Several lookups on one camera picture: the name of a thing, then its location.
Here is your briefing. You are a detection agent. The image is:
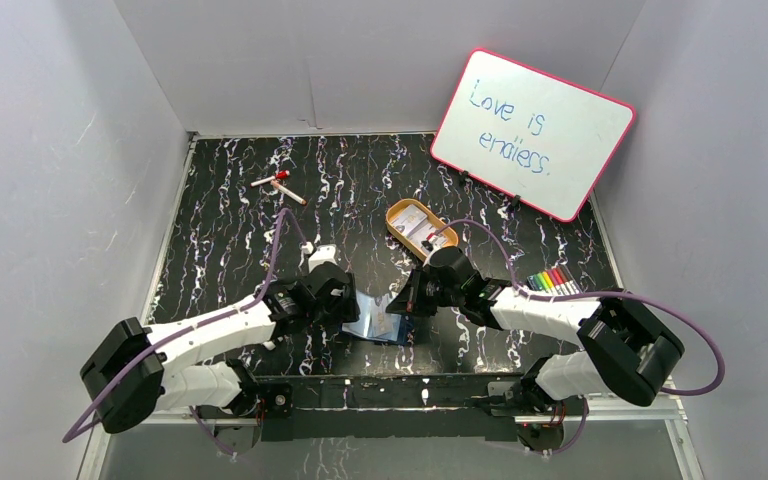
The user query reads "pink framed whiteboard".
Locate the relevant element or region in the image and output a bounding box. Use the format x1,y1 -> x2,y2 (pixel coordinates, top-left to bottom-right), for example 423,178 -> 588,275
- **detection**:
430,48 -> 636,222

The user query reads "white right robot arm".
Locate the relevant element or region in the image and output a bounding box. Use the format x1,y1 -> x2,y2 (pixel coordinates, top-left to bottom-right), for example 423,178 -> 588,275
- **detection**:
386,247 -> 684,414

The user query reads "coloured marker pen set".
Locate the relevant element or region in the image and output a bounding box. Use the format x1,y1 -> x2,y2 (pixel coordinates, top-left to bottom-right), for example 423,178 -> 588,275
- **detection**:
526,265 -> 582,296

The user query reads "silver credit card stack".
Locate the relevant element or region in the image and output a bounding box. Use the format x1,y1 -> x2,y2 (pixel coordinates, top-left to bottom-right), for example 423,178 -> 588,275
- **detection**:
391,204 -> 445,249

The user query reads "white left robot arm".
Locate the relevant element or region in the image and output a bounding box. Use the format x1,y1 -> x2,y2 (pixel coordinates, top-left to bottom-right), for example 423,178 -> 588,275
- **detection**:
80,262 -> 359,434

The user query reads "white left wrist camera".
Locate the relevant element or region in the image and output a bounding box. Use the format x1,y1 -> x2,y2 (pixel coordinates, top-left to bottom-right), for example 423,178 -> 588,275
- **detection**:
307,244 -> 337,271

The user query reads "yellow oval tray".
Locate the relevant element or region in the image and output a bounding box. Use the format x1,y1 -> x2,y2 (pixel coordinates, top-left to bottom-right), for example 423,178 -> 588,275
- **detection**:
385,198 -> 459,262

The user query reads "orange capped marker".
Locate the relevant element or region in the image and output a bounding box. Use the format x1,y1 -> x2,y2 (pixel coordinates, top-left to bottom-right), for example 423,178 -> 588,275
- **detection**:
270,180 -> 307,205

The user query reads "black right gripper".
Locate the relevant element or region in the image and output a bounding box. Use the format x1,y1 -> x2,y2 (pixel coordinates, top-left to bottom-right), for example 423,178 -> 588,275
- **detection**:
386,265 -> 463,318

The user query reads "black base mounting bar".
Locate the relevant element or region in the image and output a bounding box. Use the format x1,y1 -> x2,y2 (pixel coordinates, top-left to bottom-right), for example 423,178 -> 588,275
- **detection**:
191,374 -> 624,444

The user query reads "red capped marker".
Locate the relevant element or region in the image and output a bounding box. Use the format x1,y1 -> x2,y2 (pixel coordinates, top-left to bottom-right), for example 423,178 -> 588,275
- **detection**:
250,170 -> 290,188

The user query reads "blue leather card holder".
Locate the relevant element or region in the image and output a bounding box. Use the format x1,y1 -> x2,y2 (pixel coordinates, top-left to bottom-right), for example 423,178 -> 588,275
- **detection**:
341,291 -> 412,345

